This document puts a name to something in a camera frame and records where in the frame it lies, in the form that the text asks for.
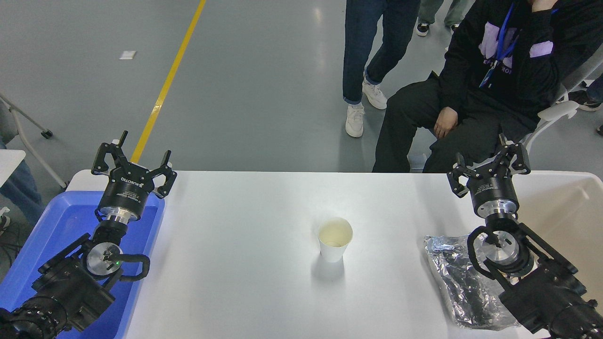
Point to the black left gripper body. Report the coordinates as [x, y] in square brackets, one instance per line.
[127, 193]

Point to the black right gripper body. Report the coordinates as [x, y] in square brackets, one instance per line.
[492, 190]

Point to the white paper cup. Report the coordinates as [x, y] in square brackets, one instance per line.
[334, 250]

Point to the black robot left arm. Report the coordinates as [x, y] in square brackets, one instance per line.
[66, 292]

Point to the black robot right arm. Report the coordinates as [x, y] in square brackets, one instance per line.
[546, 287]

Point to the seated person's right hand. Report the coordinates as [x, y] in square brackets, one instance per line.
[445, 123]

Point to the seated person's left hand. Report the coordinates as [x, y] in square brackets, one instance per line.
[542, 4]

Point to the white chair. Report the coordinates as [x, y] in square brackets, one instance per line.
[558, 110]

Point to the large pale bin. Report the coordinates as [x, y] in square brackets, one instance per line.
[565, 212]

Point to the blue plastic tray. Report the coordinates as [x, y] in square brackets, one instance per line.
[61, 226]

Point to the crumpled silver foil tray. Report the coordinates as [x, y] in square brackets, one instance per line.
[452, 270]

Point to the small white table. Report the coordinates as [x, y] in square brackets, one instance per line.
[9, 162]

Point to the seated person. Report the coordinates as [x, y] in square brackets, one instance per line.
[471, 70]

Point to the white paper scrap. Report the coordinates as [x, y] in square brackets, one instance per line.
[127, 54]

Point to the standing person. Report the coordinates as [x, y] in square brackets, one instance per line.
[358, 47]

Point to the grey wheeled frame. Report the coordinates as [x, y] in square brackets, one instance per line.
[46, 134]

